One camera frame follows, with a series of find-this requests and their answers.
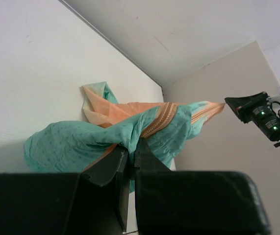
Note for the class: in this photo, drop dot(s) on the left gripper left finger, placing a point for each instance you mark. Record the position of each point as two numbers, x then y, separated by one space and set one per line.
92 202

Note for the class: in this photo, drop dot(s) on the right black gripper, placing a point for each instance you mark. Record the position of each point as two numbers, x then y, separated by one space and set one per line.
250 108

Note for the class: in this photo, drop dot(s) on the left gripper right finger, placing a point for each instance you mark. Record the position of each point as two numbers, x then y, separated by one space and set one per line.
194 202

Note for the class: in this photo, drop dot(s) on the orange and teal jacket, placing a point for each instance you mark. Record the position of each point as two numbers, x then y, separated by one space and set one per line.
72 146

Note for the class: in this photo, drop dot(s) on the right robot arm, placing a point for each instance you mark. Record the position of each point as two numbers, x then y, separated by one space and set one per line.
271 129

